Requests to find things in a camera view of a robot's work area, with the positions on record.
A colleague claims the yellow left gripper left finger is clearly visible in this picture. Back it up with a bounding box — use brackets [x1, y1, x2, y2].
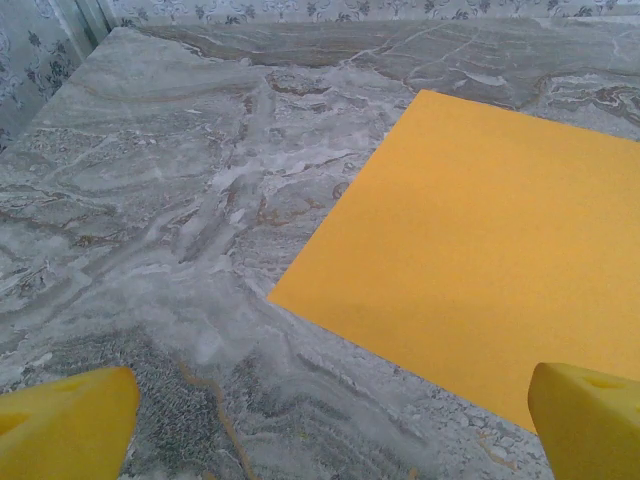
[0, 366, 141, 480]

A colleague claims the orange paper sheet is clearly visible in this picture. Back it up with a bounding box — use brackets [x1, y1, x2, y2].
[267, 89, 640, 434]

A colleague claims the aluminium frame post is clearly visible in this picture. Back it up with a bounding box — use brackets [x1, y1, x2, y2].
[74, 0, 119, 49]

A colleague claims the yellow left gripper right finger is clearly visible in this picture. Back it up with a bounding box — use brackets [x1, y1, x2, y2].
[528, 362, 640, 480]

